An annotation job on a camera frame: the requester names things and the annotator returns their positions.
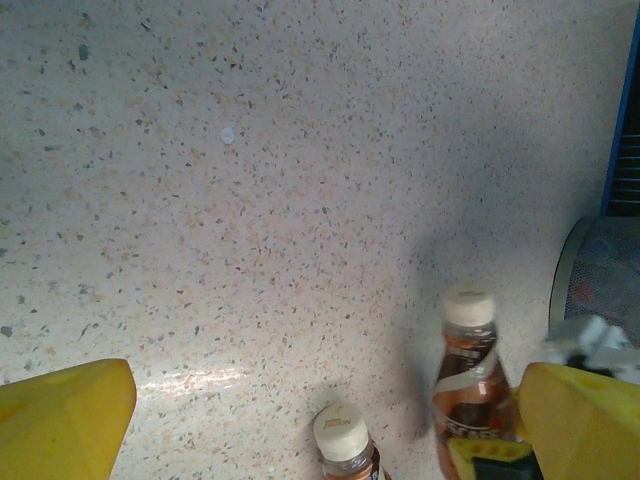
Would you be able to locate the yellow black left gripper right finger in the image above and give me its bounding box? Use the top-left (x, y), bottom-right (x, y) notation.
top-left (513, 361), bottom-right (640, 480)

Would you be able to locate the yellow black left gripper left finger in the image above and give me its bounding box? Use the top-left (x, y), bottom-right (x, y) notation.
top-left (0, 358), bottom-right (138, 480)

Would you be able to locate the brown coffee bottle cream cap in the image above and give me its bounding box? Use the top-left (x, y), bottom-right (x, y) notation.
top-left (434, 282), bottom-right (524, 480)
top-left (312, 403), bottom-right (392, 480)

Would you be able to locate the metal mesh waste bin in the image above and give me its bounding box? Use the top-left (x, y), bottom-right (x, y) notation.
top-left (547, 215), bottom-right (640, 341)

